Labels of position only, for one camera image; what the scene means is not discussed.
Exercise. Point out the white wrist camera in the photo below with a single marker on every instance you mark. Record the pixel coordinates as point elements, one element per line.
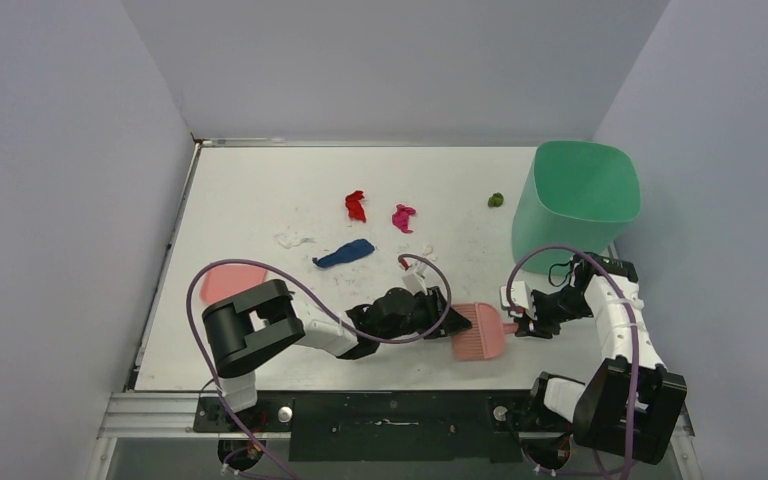
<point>516,297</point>
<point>414,281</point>

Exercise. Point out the green paper scrap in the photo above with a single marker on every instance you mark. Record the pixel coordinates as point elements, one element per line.
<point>496,200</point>

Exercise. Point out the small white paper scrap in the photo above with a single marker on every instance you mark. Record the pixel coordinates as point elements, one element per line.
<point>429,252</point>

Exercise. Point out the green plastic waste bin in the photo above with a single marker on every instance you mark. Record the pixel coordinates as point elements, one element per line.
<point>577,193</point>

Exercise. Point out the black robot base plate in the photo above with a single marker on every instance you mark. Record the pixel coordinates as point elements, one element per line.
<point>411,425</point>

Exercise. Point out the magenta paper scrap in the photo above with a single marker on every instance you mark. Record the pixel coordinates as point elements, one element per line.
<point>401,218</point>

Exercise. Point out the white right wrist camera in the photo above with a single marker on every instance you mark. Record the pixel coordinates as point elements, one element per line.
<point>516,297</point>

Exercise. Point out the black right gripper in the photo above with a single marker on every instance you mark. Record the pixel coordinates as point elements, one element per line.
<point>537,315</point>

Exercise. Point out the white paper scrap left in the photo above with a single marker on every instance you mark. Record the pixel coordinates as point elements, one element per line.
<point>291,241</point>

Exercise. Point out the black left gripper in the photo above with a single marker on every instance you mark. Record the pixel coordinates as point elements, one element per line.
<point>435,307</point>

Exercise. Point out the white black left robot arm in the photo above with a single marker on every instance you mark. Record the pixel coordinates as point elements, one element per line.
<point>252,327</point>

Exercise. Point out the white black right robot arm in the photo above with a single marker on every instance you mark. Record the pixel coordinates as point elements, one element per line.
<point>631,404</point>

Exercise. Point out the pink dustpan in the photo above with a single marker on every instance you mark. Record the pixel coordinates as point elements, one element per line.
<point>225,281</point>

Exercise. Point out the long dark blue paper scrap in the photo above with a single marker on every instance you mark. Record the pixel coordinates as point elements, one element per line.
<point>345,254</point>

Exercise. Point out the red paper scrap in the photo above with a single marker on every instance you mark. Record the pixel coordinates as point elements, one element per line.
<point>354,206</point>

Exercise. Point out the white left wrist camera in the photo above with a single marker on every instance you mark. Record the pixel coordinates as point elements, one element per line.
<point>414,281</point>

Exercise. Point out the pink hand broom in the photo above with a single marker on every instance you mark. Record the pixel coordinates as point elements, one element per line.
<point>486,339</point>

